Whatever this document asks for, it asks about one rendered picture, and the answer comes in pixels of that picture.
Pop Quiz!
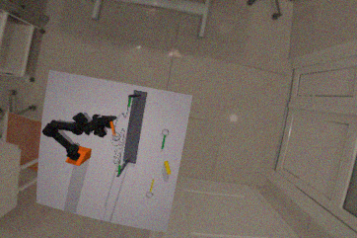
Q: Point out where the yellow rectangular bar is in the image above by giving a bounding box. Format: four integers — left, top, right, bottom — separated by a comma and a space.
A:
164, 161, 171, 175

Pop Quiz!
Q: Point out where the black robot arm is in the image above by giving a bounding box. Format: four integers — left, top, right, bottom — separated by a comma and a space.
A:
42, 113, 107, 161

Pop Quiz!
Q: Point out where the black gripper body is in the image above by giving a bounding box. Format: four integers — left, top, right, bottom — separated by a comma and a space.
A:
90, 114, 111, 130

